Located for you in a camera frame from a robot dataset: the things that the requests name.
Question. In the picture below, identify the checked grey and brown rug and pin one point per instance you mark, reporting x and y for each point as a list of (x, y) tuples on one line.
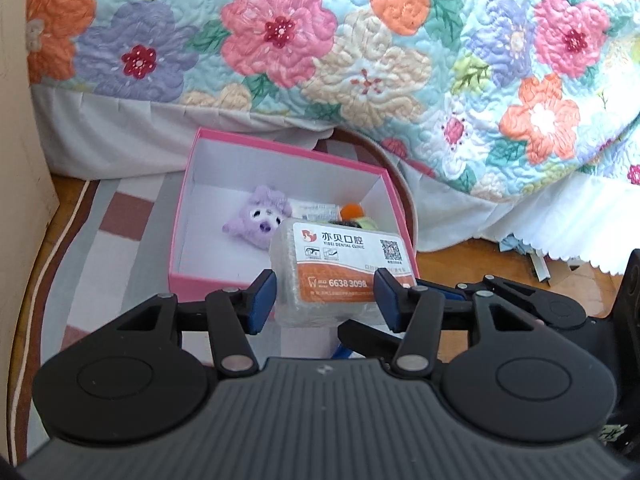
[(115, 260)]

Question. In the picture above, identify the beige wooden cabinet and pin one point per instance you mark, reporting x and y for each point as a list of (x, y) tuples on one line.
[(25, 110)]

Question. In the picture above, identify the pink cardboard box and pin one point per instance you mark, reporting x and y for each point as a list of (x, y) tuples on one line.
[(210, 220)]

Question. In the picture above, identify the white cardboard box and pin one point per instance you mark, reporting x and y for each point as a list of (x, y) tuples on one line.
[(575, 270)]

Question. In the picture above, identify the light green yarn ball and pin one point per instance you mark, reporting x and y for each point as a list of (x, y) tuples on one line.
[(365, 224)]

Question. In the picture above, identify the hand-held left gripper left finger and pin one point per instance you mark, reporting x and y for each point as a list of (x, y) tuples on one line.
[(262, 306)]

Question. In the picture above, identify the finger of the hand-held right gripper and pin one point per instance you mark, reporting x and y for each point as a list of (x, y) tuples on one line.
[(440, 292), (365, 337)]

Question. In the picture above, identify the white tissue packet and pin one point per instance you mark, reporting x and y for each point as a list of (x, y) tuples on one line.
[(315, 210)]

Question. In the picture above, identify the blue wet wipes packet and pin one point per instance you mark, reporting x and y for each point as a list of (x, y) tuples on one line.
[(342, 352)]

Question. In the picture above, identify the purple plush toy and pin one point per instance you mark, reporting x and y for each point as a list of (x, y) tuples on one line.
[(257, 215)]

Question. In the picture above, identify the orange makeup sponge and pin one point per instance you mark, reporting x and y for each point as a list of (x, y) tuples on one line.
[(353, 210)]

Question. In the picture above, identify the clear plastic box orange label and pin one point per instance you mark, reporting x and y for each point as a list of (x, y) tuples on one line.
[(340, 270)]

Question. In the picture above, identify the grey-blue paper scrap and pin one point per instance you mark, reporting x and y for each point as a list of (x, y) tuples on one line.
[(515, 247)]

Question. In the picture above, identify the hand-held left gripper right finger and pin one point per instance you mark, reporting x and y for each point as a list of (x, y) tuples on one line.
[(386, 301)]

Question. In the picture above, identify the floral quilted bedspread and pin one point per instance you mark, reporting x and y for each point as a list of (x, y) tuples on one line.
[(350, 50)]

